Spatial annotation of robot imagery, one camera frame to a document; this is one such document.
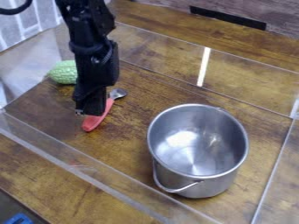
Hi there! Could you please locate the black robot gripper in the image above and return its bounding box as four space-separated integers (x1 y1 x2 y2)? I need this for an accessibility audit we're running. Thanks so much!
69 38 118 116

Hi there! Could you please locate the pink handled metal spoon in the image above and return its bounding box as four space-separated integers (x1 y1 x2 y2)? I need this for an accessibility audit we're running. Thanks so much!
81 88 126 132

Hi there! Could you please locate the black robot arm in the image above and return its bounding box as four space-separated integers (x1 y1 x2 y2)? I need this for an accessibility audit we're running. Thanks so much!
54 0 118 116

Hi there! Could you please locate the stainless steel pot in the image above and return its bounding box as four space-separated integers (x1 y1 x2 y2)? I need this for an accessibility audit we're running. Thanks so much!
146 103 248 199

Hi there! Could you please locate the blue object at corner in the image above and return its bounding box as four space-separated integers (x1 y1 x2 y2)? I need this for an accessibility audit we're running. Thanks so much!
4 213 33 224

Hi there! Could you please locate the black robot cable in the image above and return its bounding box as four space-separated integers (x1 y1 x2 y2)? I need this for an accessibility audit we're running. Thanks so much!
0 0 33 16

